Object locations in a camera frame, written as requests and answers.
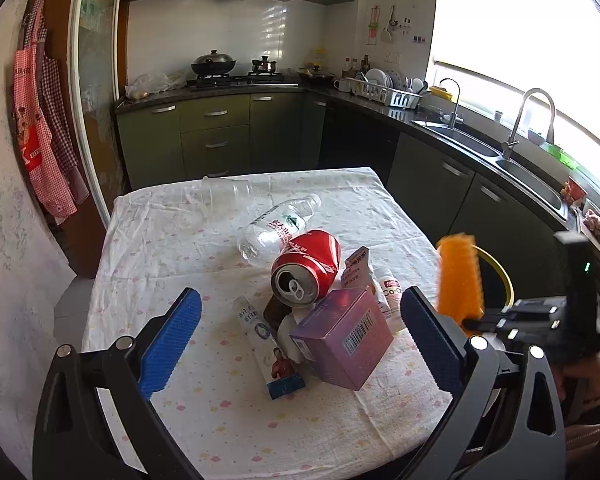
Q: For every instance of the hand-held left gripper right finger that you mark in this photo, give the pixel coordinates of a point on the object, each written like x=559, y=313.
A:
x=430, y=340

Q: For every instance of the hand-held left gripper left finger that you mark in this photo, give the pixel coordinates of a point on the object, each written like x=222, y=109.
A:
x=172, y=340

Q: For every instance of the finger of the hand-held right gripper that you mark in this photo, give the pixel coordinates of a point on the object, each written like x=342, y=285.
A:
x=459, y=275

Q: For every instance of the red soda can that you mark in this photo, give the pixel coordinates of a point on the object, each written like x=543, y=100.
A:
x=310, y=260

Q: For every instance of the person's right hand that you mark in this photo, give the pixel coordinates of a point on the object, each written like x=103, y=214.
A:
x=597, y=377

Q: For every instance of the small white pill bottle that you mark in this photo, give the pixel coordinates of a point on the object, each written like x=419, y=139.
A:
x=391, y=295

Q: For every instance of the red bowl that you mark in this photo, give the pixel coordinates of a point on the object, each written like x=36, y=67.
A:
x=575, y=191

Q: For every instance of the purple cardboard box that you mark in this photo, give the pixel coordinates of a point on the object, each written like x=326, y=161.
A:
x=340, y=335

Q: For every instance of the white floral tablecloth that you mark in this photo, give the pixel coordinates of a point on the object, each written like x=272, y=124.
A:
x=180, y=250

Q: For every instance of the toothpaste box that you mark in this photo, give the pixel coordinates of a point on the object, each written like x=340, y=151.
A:
x=265, y=345

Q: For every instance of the small pink white box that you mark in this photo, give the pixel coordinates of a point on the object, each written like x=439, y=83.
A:
x=357, y=270

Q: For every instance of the steel kitchen sink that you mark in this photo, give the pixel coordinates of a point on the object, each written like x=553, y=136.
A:
x=525, y=175

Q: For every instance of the green windowsill item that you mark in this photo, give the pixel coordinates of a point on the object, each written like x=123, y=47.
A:
x=560, y=155

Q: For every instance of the clear labelled water bottle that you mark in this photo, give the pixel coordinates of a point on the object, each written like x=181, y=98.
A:
x=275, y=227

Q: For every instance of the clear plastic cup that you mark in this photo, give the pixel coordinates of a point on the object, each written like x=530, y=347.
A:
x=220, y=192

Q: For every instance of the person's clothing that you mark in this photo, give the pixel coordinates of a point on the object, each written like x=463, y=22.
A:
x=587, y=442

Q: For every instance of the small steel faucet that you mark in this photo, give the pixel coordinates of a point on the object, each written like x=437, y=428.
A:
x=452, y=110

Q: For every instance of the large steel faucet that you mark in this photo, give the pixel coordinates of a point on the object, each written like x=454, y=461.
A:
x=517, y=120

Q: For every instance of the white dish rack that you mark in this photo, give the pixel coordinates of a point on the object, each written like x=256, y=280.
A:
x=385, y=92

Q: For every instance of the white mug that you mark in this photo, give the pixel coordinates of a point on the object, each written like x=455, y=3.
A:
x=343, y=85

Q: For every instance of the green lower cabinets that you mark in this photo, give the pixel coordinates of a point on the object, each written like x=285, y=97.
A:
x=275, y=130

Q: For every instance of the red printed apron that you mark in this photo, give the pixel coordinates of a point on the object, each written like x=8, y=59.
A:
x=35, y=150

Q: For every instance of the red checked apron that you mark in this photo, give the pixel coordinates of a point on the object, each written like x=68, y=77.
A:
x=62, y=125

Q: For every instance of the glass sliding door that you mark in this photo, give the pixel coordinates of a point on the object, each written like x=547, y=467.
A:
x=97, y=110

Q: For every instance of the black frying pan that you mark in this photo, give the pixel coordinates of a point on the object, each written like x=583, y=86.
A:
x=316, y=76

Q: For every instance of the kitchen window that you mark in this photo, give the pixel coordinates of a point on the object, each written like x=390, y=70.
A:
x=520, y=35

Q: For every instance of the clear plastic bag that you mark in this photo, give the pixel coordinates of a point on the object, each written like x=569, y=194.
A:
x=152, y=85

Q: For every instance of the black gas stove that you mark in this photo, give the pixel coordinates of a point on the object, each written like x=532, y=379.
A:
x=235, y=81

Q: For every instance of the black wok with lid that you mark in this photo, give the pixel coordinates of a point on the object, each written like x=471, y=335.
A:
x=213, y=64

